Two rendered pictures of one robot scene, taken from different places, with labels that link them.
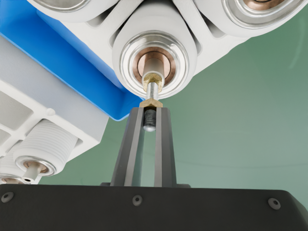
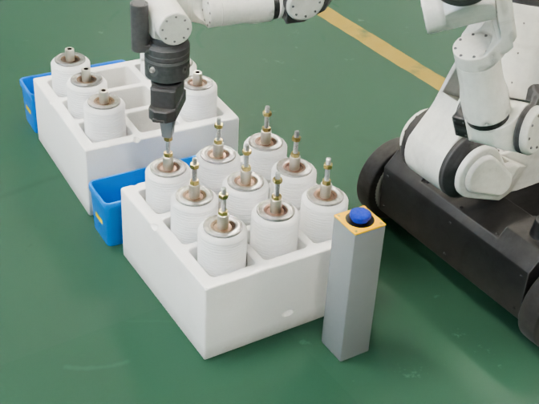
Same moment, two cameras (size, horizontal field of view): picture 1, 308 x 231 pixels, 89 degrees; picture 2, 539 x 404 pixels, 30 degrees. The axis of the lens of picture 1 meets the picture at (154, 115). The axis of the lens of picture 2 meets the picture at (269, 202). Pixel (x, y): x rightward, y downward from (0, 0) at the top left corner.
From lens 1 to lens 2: 2.00 m
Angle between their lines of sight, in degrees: 59
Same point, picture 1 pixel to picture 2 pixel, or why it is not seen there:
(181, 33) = (181, 178)
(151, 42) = (181, 167)
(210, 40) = (163, 216)
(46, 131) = (122, 127)
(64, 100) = (134, 157)
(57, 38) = not seen: hidden behind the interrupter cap
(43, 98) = (147, 143)
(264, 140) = not seen: outside the picture
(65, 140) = (107, 131)
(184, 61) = (168, 175)
